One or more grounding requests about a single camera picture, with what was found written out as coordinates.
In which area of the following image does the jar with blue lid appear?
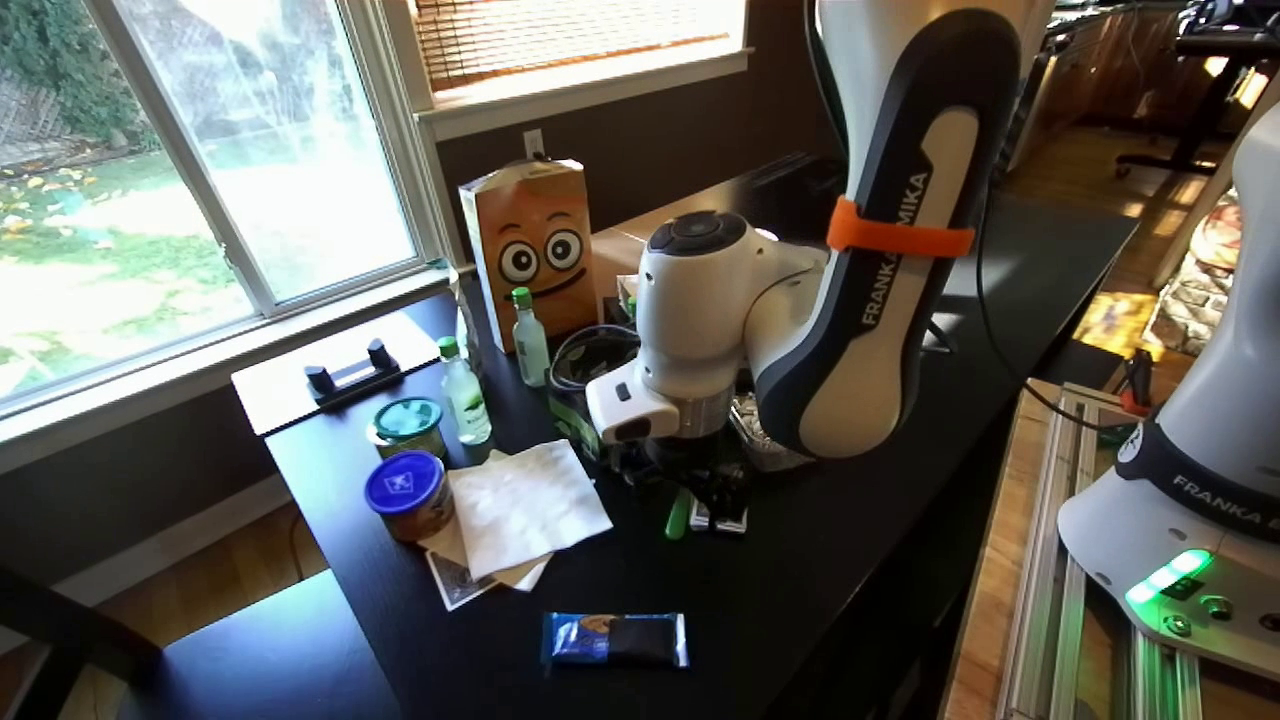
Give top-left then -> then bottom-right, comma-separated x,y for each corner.
361,449 -> 456,548

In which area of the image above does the brown paper bag with face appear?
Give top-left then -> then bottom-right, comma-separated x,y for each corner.
456,157 -> 605,352

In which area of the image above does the dark bench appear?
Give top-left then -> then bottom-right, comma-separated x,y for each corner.
0,569 -> 403,720

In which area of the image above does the bamboo window blind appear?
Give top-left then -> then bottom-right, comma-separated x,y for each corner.
411,0 -> 754,92

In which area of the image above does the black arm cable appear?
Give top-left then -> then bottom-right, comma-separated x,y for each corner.
969,242 -> 1137,433

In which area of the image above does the snack display rack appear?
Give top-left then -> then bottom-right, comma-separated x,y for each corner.
1153,184 -> 1252,356

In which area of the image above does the dark desk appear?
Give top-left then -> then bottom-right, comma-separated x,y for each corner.
1117,0 -> 1280,175

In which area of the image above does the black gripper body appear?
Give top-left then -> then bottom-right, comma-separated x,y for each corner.
634,433 -> 746,495

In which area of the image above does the green plastic spoon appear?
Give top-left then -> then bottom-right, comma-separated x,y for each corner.
659,484 -> 701,542

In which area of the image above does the orange strap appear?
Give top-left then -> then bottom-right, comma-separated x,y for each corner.
823,194 -> 979,265

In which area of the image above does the black handle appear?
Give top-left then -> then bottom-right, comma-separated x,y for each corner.
304,336 -> 407,411

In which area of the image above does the clear bottle with green cap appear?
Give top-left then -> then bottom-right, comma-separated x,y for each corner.
507,282 -> 555,391
435,336 -> 498,463

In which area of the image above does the playing card deck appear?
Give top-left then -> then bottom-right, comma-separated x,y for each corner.
709,491 -> 754,535

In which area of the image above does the aluminium rail frame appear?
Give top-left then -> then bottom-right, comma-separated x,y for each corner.
996,385 -> 1213,720

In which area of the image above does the white paper napkin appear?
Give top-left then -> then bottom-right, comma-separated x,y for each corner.
445,441 -> 617,585

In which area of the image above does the jar with teal lid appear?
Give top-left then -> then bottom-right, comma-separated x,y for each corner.
370,391 -> 453,463

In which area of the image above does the tan paper and card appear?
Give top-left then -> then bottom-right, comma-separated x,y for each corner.
419,514 -> 553,615

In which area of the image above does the white board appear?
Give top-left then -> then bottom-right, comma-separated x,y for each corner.
228,313 -> 445,441

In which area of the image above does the large glass window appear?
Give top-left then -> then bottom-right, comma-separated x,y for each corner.
0,0 -> 456,443

